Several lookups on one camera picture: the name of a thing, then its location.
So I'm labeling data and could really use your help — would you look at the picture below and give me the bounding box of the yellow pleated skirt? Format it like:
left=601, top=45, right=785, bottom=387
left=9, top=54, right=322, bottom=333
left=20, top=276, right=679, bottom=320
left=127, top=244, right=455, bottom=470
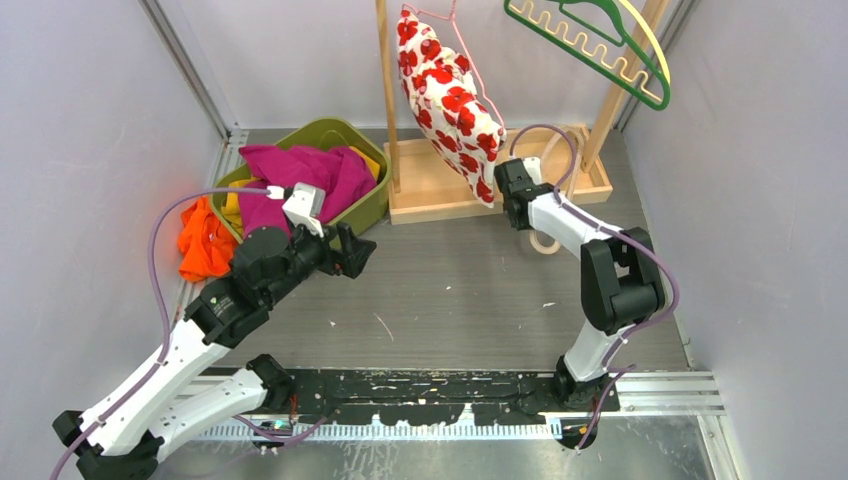
left=218, top=147, right=382, bottom=238

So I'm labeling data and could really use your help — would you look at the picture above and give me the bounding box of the white red poppy garment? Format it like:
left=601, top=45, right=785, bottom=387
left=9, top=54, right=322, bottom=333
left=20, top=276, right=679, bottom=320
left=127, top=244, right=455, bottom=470
left=395, top=5, right=507, bottom=208

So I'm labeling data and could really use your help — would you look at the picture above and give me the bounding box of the green plastic hanger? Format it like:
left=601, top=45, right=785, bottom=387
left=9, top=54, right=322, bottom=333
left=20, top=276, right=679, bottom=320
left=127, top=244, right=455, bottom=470
left=503, top=0, right=672, bottom=112

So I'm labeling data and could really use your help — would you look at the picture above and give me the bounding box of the green plastic bin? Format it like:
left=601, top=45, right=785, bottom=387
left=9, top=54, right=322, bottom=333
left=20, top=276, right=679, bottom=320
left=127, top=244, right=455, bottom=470
left=217, top=117, right=391, bottom=235

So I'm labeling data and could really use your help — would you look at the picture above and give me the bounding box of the magenta dress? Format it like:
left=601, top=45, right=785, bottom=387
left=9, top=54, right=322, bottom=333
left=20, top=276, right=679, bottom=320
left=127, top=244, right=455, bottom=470
left=239, top=144, right=387, bottom=234

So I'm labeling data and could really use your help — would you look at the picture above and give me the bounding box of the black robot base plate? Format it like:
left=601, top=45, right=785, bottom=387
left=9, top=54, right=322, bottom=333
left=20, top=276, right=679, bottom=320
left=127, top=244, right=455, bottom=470
left=258, top=369, right=620, bottom=426

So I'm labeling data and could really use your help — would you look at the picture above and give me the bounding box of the pink wire hanger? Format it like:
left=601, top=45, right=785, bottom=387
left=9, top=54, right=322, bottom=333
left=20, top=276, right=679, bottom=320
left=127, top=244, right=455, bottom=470
left=401, top=0, right=506, bottom=128

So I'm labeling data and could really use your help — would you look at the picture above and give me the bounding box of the orange object behind bin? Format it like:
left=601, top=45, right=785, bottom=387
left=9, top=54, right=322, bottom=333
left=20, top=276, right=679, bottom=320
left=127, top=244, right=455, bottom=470
left=177, top=196, right=239, bottom=283

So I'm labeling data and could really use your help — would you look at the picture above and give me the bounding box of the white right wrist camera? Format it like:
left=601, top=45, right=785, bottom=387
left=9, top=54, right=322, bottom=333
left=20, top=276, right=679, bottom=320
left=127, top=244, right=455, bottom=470
left=522, top=157, right=543, bottom=185

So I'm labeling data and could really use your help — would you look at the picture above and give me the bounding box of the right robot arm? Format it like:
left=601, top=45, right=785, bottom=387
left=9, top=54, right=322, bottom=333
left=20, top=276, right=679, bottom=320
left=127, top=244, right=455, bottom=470
left=494, top=158, right=666, bottom=411

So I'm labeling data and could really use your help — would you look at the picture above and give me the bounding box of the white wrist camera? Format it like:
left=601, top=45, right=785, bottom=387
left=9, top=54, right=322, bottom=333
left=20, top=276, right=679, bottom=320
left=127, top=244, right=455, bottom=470
left=522, top=157, right=543, bottom=185
left=282, top=182, right=326, bottom=238

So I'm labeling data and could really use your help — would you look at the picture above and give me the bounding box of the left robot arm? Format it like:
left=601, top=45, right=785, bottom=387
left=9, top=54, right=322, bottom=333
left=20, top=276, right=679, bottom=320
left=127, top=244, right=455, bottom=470
left=53, top=223, right=377, bottom=479

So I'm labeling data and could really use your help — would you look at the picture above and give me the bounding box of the aluminium rail frame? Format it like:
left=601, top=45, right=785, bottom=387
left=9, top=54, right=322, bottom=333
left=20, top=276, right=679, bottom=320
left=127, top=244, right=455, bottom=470
left=125, top=132, right=737, bottom=480

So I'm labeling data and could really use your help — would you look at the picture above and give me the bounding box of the wooden hanger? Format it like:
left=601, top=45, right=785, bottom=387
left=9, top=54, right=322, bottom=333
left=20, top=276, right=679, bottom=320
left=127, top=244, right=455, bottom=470
left=529, top=126, right=585, bottom=255

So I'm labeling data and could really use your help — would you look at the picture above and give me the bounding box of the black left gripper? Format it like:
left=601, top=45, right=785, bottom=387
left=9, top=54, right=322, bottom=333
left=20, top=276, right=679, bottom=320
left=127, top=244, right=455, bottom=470
left=262, top=216, right=374, bottom=306

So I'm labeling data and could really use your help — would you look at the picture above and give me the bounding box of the wooden clothes rack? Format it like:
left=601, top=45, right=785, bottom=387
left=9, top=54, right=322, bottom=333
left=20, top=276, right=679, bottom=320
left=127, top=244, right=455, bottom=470
left=375, top=1, right=671, bottom=225

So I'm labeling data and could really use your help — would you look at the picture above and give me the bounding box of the cream plastic hanger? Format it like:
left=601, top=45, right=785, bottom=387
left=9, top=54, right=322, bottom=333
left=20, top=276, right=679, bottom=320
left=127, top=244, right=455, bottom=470
left=515, top=0, right=672, bottom=107

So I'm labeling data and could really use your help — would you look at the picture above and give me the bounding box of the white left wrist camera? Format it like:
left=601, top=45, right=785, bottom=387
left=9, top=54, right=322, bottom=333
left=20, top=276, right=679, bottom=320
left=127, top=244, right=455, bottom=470
left=282, top=182, right=326, bottom=238

